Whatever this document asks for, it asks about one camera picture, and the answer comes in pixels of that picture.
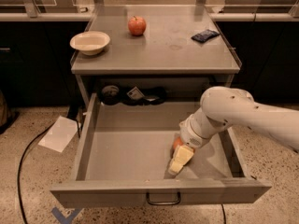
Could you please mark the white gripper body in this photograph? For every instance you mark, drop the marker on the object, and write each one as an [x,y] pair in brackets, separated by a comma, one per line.
[191,136]

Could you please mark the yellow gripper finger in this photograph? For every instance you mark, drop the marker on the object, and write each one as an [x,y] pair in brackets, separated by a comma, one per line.
[181,156]

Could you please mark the orange fruit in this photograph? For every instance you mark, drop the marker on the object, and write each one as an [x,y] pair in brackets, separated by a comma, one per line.
[177,142]

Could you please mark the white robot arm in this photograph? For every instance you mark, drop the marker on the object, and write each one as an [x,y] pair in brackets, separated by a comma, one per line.
[222,108]

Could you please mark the grey open drawer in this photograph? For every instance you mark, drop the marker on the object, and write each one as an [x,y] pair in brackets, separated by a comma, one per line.
[124,152]

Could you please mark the grey cabinet counter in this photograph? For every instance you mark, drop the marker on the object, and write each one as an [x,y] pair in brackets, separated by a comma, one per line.
[165,48]

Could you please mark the black device with label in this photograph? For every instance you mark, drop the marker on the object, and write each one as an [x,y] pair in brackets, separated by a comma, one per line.
[112,95]

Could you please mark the dark blue snack packet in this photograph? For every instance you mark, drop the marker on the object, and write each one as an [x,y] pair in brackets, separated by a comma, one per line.
[204,36]

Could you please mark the red apple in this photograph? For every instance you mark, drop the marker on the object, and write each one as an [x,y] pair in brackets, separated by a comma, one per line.
[137,25]

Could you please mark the white paper sheet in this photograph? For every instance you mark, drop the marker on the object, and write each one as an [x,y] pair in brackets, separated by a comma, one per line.
[60,134]

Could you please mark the white ceramic bowl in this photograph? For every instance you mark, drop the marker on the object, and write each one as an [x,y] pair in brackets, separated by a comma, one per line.
[90,43]

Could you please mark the black drawer handle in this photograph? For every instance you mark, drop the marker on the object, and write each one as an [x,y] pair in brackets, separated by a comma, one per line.
[160,199]

